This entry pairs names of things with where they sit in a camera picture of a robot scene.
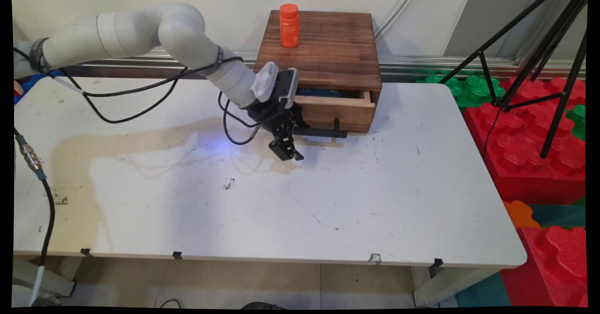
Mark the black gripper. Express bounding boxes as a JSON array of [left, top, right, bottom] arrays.
[[246, 99, 306, 162]]

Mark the wooden drawer with black handle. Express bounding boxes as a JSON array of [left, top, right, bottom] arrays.
[[292, 88, 376, 140]]

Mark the blue flat object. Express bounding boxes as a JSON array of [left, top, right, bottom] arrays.
[[296, 87, 362, 98]]

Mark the dark wooden drawer cabinet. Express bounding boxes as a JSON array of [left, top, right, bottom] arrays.
[[253, 9, 383, 134]]

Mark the orange plastic bottle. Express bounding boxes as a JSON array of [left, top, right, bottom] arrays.
[[279, 3, 300, 48]]

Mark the large green foam block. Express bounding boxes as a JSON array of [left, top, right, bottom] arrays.
[[416, 74, 506, 109]]

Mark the white table leg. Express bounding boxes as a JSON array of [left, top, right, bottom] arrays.
[[412, 266, 500, 308], [13, 256, 84, 307]]

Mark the large red foam block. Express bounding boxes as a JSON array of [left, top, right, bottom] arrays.
[[463, 76, 586, 205]]

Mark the orange foam piece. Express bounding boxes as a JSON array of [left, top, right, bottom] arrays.
[[502, 200, 541, 230]]

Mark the blue object behind table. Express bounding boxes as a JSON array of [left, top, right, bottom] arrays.
[[14, 69, 62, 105]]

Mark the black tripod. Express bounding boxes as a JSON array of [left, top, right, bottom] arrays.
[[438, 0, 589, 159]]

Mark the small green foam block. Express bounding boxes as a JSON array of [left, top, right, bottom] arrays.
[[564, 104, 586, 141]]

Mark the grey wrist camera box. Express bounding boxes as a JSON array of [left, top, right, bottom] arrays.
[[250, 61, 300, 109]]

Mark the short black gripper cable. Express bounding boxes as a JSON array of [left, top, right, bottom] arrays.
[[217, 90, 263, 146]]

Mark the aluminium rail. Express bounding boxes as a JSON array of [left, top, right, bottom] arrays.
[[13, 46, 586, 80]]

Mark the grey wall cable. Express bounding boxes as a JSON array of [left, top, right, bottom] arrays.
[[374, 0, 423, 37]]

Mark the long black arm cable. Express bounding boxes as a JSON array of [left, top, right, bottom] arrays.
[[13, 46, 244, 125]]

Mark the thin black tripod cable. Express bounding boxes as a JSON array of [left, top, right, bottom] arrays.
[[482, 109, 501, 161]]

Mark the black cable with metal connector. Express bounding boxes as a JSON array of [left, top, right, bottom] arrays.
[[13, 127, 56, 307]]

